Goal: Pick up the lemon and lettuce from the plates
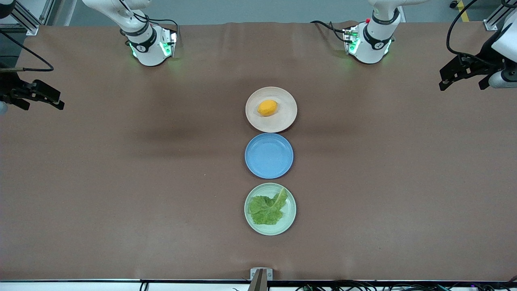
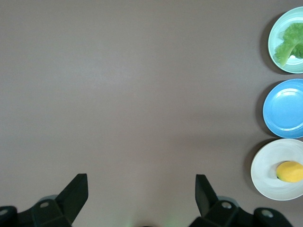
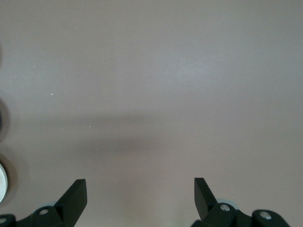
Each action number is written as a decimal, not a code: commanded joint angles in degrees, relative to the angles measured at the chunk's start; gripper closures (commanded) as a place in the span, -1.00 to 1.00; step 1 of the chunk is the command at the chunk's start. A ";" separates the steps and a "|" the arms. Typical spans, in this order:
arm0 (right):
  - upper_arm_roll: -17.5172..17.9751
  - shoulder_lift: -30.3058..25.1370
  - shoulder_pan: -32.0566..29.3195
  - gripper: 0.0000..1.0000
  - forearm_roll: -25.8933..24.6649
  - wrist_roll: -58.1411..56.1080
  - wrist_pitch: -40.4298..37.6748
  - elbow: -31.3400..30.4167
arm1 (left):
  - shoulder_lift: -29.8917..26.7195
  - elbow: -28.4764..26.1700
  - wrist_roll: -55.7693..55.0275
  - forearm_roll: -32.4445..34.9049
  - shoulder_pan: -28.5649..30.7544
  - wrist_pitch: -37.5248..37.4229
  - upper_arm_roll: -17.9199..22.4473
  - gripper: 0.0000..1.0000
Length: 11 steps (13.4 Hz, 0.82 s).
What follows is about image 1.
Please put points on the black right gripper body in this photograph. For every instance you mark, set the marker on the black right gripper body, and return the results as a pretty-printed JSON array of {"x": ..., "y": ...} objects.
[{"x": 7, "y": 87}]

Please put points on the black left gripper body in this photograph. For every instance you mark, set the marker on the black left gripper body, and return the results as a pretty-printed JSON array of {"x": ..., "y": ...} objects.
[{"x": 486, "y": 62}]

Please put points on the yellow lemon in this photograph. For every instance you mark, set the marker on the yellow lemon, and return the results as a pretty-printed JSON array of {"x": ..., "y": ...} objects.
[{"x": 267, "y": 108}]

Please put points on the green lettuce leaf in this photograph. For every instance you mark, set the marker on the green lettuce leaf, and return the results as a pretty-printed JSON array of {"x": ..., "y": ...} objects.
[{"x": 264, "y": 210}]

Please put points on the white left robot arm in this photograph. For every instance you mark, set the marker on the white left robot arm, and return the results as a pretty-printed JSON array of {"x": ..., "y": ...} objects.
[{"x": 371, "y": 48}]

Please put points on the brown table cover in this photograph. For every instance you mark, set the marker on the brown table cover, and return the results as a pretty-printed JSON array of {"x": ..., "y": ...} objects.
[{"x": 121, "y": 182}]

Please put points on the silver base box green light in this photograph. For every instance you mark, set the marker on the silver base box green light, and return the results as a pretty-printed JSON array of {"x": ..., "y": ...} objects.
[
  {"x": 169, "y": 42},
  {"x": 350, "y": 40}
]

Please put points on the beige round plate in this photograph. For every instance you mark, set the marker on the beige round plate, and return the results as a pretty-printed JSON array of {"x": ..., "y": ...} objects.
[{"x": 282, "y": 121}]

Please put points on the blue round plate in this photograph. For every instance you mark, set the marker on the blue round plate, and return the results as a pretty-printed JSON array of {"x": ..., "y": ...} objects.
[{"x": 268, "y": 155}]

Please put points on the pale green round plate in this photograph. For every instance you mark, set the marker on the pale green round plate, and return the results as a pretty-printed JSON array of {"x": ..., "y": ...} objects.
[{"x": 288, "y": 222}]

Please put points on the aluminium frame post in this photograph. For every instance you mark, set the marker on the aluminium frame post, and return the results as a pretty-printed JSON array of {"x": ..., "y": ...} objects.
[
  {"x": 30, "y": 26},
  {"x": 490, "y": 25}
]

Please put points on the silver camera mount bracket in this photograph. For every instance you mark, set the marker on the silver camera mount bracket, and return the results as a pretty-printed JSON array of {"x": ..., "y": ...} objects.
[{"x": 261, "y": 275}]

